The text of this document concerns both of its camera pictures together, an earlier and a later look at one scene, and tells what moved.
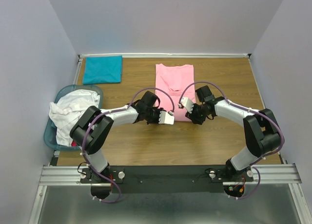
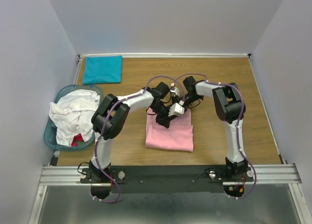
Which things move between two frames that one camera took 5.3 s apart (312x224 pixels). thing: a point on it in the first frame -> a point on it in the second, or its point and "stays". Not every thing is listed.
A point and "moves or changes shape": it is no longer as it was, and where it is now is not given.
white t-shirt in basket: x=64 y=114 stays
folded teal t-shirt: x=106 y=69 stays
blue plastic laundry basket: x=50 y=132 stays
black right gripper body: x=198 y=115 -> x=189 y=100
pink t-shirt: x=172 y=78 moves or changes shape
